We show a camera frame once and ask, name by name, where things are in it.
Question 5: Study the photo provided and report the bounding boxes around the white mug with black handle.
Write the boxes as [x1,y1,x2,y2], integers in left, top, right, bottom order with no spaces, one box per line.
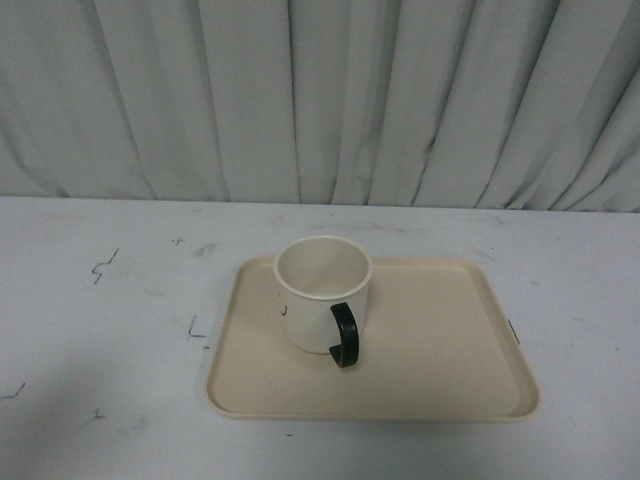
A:
[273,236,373,369]

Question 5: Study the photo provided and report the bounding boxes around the beige rectangular plastic tray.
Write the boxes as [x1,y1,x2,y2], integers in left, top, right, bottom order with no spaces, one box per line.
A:
[207,256,541,423]

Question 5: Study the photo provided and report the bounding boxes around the grey pleated curtain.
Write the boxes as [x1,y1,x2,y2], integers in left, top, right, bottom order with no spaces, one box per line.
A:
[1,1,639,212]

